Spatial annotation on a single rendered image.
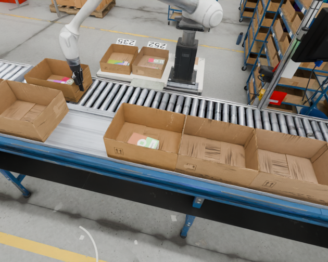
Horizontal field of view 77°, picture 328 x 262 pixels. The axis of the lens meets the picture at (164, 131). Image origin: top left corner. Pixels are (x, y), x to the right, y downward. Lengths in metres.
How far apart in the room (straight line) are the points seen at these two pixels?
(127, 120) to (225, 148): 0.64
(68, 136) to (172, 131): 0.64
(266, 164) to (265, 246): 0.97
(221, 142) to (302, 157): 0.49
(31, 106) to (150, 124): 0.82
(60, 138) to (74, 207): 0.89
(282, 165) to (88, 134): 1.17
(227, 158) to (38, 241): 1.61
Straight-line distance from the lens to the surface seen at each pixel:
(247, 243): 2.08
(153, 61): 2.22
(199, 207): 1.35
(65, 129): 1.42
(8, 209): 2.35
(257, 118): 1.82
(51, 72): 2.17
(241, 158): 1.30
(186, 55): 1.87
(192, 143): 1.27
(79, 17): 1.63
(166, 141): 1.26
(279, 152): 1.44
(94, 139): 1.32
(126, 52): 2.37
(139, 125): 1.34
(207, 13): 1.53
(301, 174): 1.41
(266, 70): 1.75
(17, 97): 1.75
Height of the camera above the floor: 1.87
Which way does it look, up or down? 48 degrees down
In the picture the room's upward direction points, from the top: 5 degrees clockwise
